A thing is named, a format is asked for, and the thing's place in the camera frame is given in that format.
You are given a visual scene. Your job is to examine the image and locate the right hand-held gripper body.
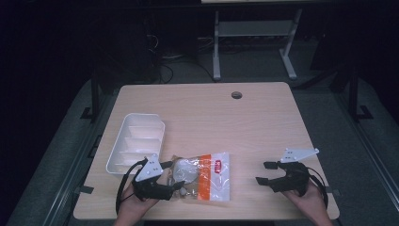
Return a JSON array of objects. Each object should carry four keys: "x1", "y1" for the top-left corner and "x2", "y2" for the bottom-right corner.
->
[{"x1": 268, "y1": 148, "x2": 320, "y2": 198}]

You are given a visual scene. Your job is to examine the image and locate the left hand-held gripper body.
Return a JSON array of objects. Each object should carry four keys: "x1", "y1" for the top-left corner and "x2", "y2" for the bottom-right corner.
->
[{"x1": 131, "y1": 153, "x2": 174, "y2": 202}]

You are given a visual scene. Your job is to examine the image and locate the clear plastic bag orange stripe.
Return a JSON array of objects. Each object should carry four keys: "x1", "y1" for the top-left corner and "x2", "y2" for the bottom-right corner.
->
[{"x1": 168, "y1": 152, "x2": 231, "y2": 202}]

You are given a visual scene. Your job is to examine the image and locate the person's left hand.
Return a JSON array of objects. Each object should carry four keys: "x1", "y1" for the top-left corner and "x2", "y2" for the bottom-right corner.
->
[{"x1": 120, "y1": 181, "x2": 165, "y2": 218}]

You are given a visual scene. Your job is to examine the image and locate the person's right hand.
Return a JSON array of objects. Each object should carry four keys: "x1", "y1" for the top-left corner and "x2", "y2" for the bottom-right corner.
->
[{"x1": 281, "y1": 181, "x2": 327, "y2": 218}]

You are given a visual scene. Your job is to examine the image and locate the white divided plastic tray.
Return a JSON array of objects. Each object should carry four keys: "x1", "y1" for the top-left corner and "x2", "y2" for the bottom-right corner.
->
[{"x1": 105, "y1": 112, "x2": 167, "y2": 176}]

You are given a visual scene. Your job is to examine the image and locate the dark table edge tab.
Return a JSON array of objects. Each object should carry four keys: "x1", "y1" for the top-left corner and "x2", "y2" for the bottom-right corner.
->
[{"x1": 74, "y1": 185, "x2": 95, "y2": 195}]

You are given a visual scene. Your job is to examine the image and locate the black metal stand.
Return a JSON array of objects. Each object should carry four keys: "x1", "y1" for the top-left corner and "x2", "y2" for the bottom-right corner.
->
[
  {"x1": 347, "y1": 64, "x2": 375, "y2": 122},
  {"x1": 80, "y1": 74, "x2": 102, "y2": 122}
]

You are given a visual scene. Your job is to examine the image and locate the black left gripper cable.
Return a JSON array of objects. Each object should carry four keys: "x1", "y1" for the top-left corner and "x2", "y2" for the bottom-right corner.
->
[{"x1": 115, "y1": 157, "x2": 149, "y2": 216}]

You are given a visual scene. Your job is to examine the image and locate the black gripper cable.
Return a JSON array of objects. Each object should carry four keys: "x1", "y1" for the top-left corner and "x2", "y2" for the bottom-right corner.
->
[
  {"x1": 115, "y1": 157, "x2": 149, "y2": 216},
  {"x1": 307, "y1": 167, "x2": 329, "y2": 209}
]

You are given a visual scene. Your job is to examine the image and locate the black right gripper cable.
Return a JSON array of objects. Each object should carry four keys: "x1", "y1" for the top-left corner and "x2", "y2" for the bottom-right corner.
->
[{"x1": 307, "y1": 167, "x2": 329, "y2": 209}]

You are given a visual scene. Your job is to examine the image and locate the black floor cables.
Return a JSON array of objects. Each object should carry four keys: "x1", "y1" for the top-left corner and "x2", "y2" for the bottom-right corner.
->
[{"x1": 147, "y1": 33, "x2": 217, "y2": 85}]

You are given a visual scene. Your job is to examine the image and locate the white metal desk frame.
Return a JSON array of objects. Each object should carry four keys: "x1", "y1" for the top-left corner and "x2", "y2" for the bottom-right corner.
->
[{"x1": 212, "y1": 8, "x2": 303, "y2": 82}]

